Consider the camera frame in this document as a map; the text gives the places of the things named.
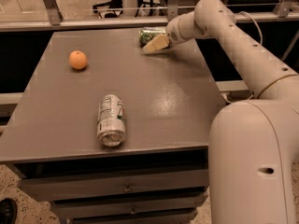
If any grey drawer cabinet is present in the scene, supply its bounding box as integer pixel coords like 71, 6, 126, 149
0, 29, 224, 224

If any black shoe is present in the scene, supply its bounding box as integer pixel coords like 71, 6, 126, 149
0, 198, 17, 224

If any white cable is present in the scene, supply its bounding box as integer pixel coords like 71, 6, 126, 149
238, 10, 263, 46

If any orange fruit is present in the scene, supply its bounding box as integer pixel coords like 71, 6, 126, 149
69, 50, 88, 70

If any metal railing frame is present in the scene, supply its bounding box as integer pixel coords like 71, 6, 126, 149
0, 0, 299, 33

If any green soda can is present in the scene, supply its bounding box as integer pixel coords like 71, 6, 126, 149
139, 27, 165, 47

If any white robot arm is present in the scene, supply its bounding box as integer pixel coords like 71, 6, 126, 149
143, 0, 299, 224

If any black office chair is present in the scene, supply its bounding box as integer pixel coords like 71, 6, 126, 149
93, 0, 122, 18

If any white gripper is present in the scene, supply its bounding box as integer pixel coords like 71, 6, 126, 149
143, 17, 185, 53

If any white 7up can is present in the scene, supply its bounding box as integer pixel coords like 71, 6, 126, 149
97, 94, 126, 147

